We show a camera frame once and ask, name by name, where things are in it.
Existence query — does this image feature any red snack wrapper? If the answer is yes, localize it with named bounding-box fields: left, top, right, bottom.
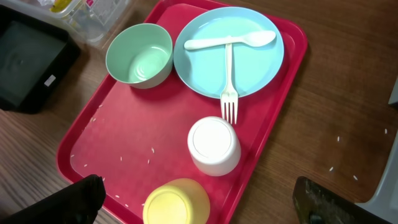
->
left=85, top=0, right=96, bottom=8

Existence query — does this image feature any mint green bowl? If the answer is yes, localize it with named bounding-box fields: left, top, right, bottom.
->
left=105, top=23, right=173, bottom=89

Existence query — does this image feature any white plastic fork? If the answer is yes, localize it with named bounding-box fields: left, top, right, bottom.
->
left=220, top=36, right=238, bottom=124

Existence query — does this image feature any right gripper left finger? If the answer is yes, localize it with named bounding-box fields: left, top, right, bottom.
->
left=1, top=174, right=106, bottom=224

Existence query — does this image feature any black plastic tray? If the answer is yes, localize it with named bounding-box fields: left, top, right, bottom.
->
left=1, top=5, right=81, bottom=114

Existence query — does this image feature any red serving tray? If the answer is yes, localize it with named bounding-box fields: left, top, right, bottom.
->
left=57, top=16, right=308, bottom=223

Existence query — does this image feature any clear plastic bin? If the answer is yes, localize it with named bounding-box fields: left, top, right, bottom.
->
left=1, top=0, right=130, bottom=47

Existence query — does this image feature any white plastic cup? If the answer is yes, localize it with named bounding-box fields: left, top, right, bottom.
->
left=187, top=116, right=241, bottom=177

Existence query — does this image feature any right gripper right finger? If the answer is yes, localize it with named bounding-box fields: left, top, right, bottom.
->
left=292, top=176, right=389, bottom=224

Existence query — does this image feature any grey dishwasher rack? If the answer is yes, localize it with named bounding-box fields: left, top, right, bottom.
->
left=354, top=77, right=398, bottom=224

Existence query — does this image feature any yellow snack wrapper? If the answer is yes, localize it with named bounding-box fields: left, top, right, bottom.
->
left=50, top=0, right=72, bottom=12

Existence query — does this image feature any yellow plastic cup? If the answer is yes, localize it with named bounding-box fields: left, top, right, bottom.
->
left=142, top=178, right=211, bottom=224

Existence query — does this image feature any light blue plate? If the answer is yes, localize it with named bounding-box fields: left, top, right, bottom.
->
left=174, top=7, right=285, bottom=98

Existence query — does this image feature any white plastic spoon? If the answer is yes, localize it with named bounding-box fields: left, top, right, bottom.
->
left=183, top=30, right=276, bottom=50

